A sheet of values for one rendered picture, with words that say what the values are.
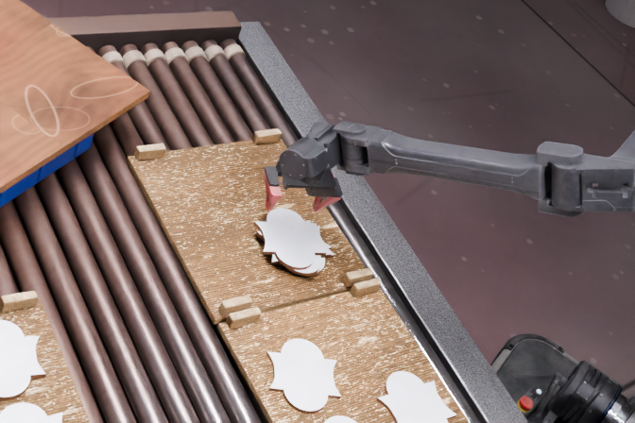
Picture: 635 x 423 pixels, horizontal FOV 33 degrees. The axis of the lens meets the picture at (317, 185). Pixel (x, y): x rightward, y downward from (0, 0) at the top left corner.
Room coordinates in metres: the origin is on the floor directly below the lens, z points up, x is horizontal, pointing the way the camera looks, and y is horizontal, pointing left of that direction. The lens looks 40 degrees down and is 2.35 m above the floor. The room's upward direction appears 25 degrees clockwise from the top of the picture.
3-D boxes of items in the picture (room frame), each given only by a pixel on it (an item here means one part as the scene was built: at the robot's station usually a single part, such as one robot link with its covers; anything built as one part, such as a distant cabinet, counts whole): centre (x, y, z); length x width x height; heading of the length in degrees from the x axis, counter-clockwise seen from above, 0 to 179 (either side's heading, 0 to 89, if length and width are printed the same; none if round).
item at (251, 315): (1.23, 0.02, 0.95); 0.06 x 0.02 x 0.03; 137
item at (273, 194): (1.47, 0.06, 1.05); 0.07 x 0.07 x 0.09; 33
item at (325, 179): (1.49, 0.02, 1.12); 0.10 x 0.07 x 0.07; 123
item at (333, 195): (1.51, 0.00, 1.05); 0.07 x 0.07 x 0.09; 33
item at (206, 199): (1.48, 0.09, 0.93); 0.41 x 0.35 x 0.02; 46
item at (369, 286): (1.43, -0.16, 0.95); 0.06 x 0.02 x 0.03; 137
